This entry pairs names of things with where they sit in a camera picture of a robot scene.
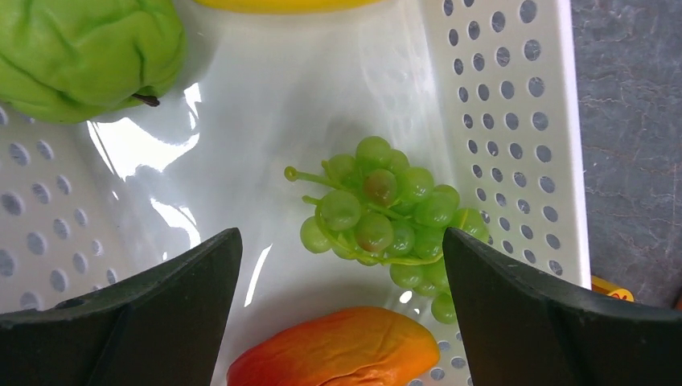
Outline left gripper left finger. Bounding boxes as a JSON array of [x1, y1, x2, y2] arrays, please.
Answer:
[[1, 228, 243, 385]]

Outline green toy pepper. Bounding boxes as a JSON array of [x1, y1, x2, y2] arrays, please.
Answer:
[[1, 1, 187, 124]]

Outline yellow toy mango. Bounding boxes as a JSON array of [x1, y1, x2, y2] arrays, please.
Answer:
[[196, 0, 378, 14]]

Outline white perforated plastic basket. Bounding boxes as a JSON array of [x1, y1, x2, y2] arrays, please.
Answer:
[[1, 1, 590, 385]]

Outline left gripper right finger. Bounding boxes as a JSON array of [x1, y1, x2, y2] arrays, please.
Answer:
[[443, 228, 681, 385]]

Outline yellow butterfly toy block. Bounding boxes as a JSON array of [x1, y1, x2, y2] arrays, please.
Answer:
[[590, 275, 635, 302]]

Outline green toy grapes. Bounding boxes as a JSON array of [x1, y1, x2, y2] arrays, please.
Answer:
[[284, 136, 489, 324]]

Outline red orange toy chili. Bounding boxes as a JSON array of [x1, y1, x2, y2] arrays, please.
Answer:
[[226, 306, 440, 385]]

